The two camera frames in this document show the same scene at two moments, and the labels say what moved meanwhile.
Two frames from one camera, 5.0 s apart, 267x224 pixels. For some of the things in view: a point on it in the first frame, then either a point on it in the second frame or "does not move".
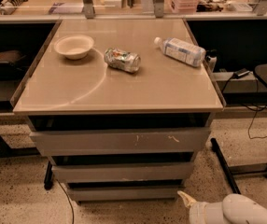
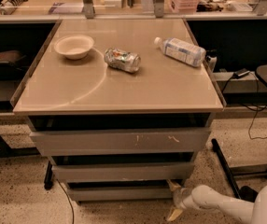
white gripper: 196,209 to 179,197
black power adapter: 241,73 does not move
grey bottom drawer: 125,193 does not move
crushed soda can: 122,60 does not move
